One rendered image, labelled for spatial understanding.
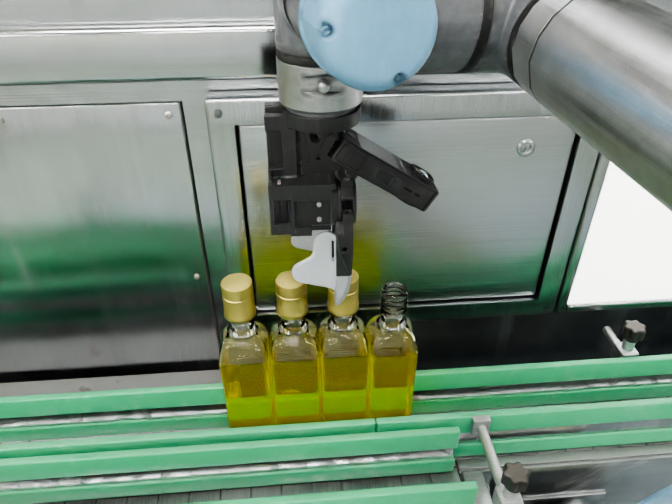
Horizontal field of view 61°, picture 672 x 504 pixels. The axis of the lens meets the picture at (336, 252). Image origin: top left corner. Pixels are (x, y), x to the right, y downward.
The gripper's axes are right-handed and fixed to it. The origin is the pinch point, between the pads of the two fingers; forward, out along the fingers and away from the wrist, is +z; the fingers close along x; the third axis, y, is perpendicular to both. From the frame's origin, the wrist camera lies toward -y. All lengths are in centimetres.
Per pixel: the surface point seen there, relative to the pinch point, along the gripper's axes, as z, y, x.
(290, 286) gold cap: -0.8, 5.7, 1.5
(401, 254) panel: 5.7, -9.2, -12.5
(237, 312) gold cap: 2.1, 11.5, 1.9
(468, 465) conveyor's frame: 27.4, -16.4, 5.3
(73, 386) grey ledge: 27.5, 39.3, -12.9
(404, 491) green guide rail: 18.9, -5.7, 13.6
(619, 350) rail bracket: 18.6, -39.7, -5.1
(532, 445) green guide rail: 25.5, -25.0, 4.3
